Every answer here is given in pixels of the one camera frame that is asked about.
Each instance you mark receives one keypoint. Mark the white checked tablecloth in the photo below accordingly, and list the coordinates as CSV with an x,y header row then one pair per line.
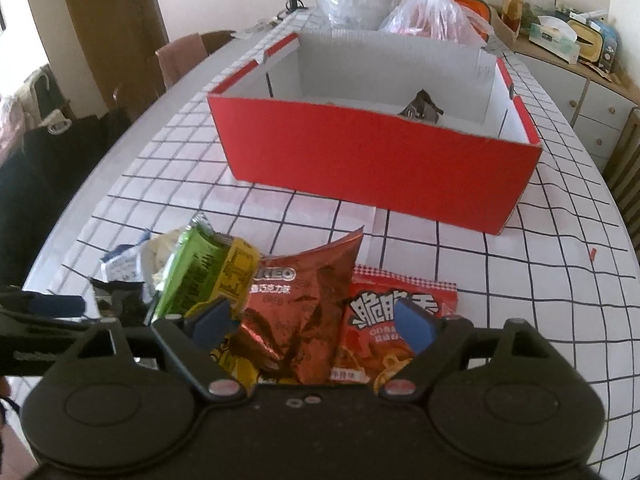
x,y
165,185

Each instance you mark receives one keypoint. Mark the clear plastic wrappers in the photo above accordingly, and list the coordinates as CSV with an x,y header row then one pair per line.
x,y
257,29

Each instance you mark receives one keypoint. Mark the white green tissue box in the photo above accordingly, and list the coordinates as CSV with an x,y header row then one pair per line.
x,y
552,37

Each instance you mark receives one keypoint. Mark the slatted wooden chair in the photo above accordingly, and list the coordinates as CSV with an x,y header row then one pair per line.
x,y
625,165

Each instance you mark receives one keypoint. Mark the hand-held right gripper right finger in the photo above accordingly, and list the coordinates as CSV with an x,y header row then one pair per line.
x,y
417,327

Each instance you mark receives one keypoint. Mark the red checked snack packet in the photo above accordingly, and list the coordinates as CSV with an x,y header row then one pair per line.
x,y
380,290

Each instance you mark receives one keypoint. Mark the dark clothing pile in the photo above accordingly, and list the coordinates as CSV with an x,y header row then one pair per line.
x,y
45,185

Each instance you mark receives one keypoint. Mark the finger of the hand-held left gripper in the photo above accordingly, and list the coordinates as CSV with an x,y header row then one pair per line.
x,y
120,305
55,306

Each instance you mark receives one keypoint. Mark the orange lidded container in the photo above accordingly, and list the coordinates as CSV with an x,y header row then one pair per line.
x,y
475,7

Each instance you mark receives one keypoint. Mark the wooden door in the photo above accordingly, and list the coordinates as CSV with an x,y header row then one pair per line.
x,y
100,10

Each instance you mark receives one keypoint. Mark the white blue snack packet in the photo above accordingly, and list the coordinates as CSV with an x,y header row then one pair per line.
x,y
125,260

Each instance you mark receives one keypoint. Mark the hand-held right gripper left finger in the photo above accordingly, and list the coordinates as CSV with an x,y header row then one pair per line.
x,y
212,321

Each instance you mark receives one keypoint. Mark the red cardboard box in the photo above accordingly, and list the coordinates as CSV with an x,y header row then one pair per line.
x,y
370,160

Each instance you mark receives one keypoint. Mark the yellow box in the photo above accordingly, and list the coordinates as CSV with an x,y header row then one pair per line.
x,y
597,42

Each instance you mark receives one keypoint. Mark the pink tinted plastic bag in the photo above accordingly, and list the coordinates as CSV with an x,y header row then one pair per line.
x,y
435,15

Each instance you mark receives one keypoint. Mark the glass bottle with amber liquid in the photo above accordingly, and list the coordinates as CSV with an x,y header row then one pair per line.
x,y
512,10

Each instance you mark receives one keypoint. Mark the white sideboard cabinet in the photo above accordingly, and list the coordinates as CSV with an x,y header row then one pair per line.
x,y
575,95

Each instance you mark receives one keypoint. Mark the dark grey snack packet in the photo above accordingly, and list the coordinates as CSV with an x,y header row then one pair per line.
x,y
421,107

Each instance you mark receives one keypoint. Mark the green yellow snack packet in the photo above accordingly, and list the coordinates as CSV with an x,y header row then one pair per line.
x,y
192,270

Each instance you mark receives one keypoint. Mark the wooden chair with pink cloth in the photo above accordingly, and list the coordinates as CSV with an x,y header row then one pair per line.
x,y
180,57

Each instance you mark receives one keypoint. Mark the metallic brown red snack packet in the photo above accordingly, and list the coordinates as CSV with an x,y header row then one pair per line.
x,y
300,320

